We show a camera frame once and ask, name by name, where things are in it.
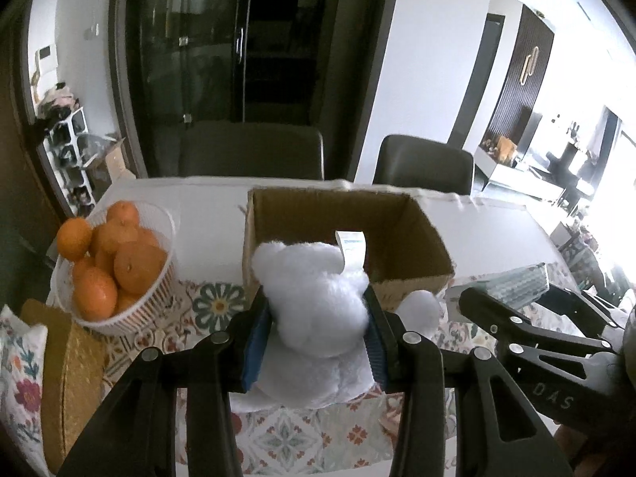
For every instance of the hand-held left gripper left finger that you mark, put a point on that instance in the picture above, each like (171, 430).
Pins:
(258, 353)

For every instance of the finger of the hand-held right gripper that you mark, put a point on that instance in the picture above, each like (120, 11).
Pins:
(586, 308)
(497, 315)

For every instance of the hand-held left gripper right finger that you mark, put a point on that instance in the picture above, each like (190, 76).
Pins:
(376, 350)

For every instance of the teal tissue pack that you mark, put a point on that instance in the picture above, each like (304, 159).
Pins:
(516, 280)

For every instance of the white plush toy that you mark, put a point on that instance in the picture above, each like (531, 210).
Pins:
(313, 298)

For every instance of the brown cardboard box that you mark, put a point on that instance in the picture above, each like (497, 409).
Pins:
(308, 218)

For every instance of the patterned cushion chair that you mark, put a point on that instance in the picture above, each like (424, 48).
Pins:
(581, 258)

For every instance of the patterned table runner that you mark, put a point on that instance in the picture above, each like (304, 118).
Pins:
(298, 437)

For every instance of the white plastic basket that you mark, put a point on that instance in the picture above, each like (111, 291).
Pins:
(144, 308)

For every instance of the white low cabinet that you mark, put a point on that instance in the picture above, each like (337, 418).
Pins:
(516, 176)

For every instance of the pile of oranges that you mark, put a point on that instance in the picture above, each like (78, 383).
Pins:
(134, 268)

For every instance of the dark dining chair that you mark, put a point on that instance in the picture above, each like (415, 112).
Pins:
(248, 151)
(422, 164)

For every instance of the woven wicker box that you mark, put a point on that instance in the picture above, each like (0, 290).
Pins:
(69, 372)

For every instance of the dark interior door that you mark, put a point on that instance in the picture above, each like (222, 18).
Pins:
(477, 79)

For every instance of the floral cushion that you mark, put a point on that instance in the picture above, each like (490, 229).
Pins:
(20, 382)

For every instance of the clear plastic bag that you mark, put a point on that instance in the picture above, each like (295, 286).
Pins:
(94, 149)

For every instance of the white shoe rack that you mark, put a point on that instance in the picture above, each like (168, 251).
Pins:
(69, 159)

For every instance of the brown wooden door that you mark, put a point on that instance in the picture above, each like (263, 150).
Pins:
(20, 169)

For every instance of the black glass sliding door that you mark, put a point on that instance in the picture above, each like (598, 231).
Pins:
(223, 49)

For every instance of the pile of clothes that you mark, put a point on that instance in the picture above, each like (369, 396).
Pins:
(58, 102)

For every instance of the white intercom panel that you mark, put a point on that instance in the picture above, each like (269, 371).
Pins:
(45, 58)

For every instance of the dark slatted wall panel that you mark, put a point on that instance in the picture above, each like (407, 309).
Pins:
(521, 69)

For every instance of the wall light switch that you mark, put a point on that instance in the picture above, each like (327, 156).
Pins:
(91, 32)

